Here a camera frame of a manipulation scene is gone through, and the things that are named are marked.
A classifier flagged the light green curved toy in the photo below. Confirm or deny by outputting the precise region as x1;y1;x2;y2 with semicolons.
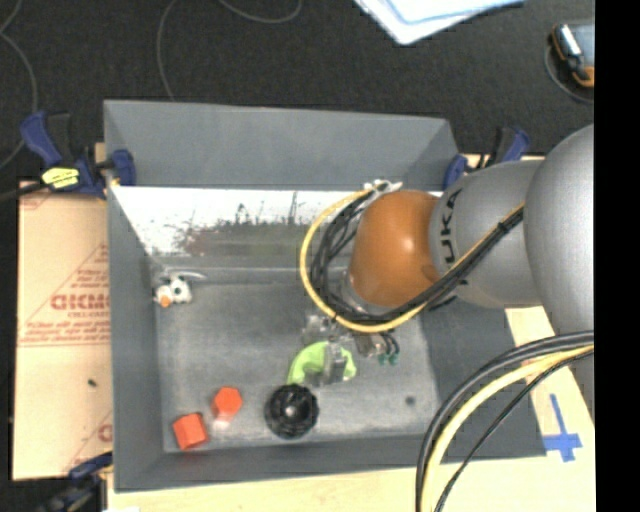
286;340;358;387

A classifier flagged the black lattice ball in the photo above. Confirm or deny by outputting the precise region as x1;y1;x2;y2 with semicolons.
263;383;321;441

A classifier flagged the grey metal bin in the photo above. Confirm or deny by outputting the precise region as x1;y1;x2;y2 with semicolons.
102;99;547;492

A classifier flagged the orange hexagonal block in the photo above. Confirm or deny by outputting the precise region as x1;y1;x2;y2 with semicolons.
209;385;245;421

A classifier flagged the orange-red cube block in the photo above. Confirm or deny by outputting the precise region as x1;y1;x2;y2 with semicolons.
171;412;210;452

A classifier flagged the white and orange toy animal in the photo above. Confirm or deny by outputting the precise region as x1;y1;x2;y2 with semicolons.
151;269;208;309

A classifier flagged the brown cardboard board red print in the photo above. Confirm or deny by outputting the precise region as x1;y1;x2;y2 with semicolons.
10;191;116;482

